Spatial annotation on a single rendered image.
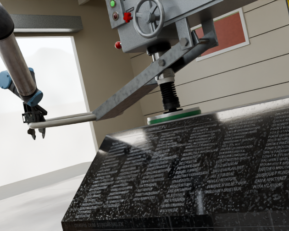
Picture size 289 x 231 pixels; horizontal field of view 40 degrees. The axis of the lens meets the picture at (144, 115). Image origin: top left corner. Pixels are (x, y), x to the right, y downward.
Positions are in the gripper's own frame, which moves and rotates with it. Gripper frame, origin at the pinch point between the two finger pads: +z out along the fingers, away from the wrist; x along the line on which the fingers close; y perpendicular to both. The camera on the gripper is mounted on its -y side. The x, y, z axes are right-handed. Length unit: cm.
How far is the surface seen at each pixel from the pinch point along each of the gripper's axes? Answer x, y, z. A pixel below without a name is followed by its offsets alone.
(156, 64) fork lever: 77, 38, -24
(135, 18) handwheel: 74, 48, -41
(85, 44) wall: -235, -691, -145
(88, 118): 37.5, 19.1, -6.4
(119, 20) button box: 66, 39, -43
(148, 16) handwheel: 80, 52, -40
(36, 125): 11.7, 21.2, -7.0
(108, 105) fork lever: 49, 22, -11
